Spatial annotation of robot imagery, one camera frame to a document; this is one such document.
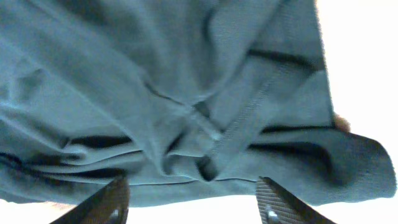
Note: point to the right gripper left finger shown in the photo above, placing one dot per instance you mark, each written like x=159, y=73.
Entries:
x=109, y=205

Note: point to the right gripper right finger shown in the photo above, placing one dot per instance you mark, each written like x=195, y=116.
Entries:
x=278, y=206

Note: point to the black polo shirt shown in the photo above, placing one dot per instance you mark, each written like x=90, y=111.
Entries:
x=186, y=99

